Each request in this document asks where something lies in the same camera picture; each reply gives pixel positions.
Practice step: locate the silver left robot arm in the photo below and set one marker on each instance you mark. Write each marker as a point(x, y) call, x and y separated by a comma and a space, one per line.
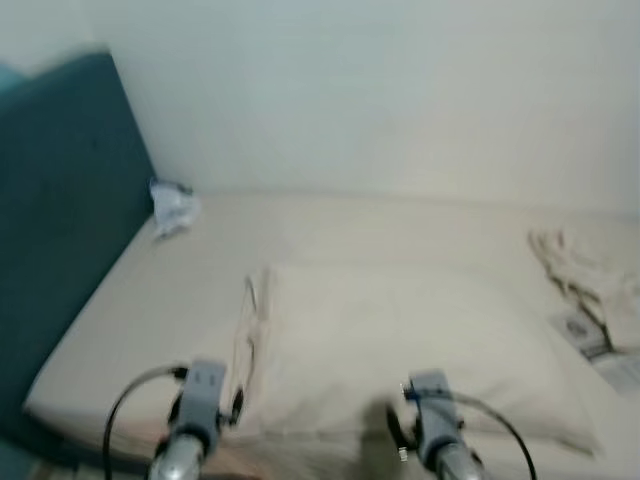
point(178, 458)

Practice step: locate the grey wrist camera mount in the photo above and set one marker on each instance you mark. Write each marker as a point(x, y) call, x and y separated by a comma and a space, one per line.
point(205, 392)
point(433, 405)

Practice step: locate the white printed paper sheet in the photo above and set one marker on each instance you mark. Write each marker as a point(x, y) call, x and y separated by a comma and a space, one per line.
point(585, 335)

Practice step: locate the beige pillow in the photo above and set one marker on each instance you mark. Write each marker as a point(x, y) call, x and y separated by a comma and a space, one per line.
point(400, 340)

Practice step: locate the crumpled white blue wrapper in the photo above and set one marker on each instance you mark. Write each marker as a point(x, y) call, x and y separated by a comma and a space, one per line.
point(174, 208)

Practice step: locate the crumpled beige cloth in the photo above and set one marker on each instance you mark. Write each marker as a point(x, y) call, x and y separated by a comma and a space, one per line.
point(590, 270)

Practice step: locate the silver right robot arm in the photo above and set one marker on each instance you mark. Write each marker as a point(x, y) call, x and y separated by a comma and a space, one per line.
point(458, 462)

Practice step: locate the teal upholstered headboard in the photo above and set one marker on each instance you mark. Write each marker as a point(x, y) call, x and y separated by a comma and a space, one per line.
point(60, 200)

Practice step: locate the bed with beige sheet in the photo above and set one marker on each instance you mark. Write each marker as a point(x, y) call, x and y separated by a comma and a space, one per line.
point(400, 235)

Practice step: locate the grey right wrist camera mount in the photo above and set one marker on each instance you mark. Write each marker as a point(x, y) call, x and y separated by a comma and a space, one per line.
point(433, 405)

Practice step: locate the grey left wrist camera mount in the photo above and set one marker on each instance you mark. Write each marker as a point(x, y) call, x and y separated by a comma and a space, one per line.
point(205, 392)

